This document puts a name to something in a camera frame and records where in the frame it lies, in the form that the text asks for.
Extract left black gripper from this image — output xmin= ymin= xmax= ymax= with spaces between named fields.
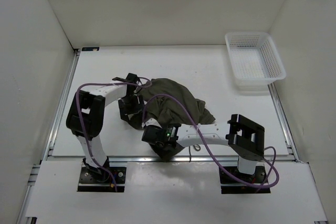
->
xmin=118 ymin=94 xmax=146 ymax=123

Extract olive green shorts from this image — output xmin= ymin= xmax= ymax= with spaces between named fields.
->
xmin=136 ymin=78 xmax=215 ymax=127

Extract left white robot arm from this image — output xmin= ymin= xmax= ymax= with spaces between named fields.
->
xmin=66 ymin=73 xmax=151 ymax=183

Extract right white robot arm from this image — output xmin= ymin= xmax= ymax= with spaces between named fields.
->
xmin=142 ymin=114 xmax=265 ymax=182

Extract small blue corner label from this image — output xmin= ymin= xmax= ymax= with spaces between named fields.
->
xmin=81 ymin=47 xmax=100 ymax=51

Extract white plastic basket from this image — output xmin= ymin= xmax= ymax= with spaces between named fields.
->
xmin=225 ymin=31 xmax=287 ymax=92

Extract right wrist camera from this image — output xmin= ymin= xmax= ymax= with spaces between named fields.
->
xmin=142 ymin=118 xmax=161 ymax=129

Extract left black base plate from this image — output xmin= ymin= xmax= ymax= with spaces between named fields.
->
xmin=77 ymin=167 xmax=127 ymax=193

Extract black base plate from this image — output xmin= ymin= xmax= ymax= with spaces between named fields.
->
xmin=77 ymin=167 xmax=127 ymax=193
xmin=214 ymin=166 xmax=272 ymax=195

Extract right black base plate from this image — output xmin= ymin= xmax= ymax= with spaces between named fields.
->
xmin=214 ymin=166 xmax=272 ymax=195

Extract aluminium rail frame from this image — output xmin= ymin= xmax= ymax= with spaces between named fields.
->
xmin=25 ymin=46 xmax=327 ymax=223

